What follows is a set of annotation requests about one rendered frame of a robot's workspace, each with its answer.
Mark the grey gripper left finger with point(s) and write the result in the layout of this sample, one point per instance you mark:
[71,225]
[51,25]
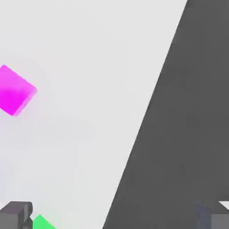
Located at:
[12,216]

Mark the small magenta cube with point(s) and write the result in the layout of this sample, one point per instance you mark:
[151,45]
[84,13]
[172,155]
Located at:
[14,91]

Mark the small green cube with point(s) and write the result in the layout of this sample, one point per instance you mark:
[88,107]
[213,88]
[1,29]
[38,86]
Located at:
[42,223]

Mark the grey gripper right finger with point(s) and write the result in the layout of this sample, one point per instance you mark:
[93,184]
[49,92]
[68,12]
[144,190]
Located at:
[214,220]

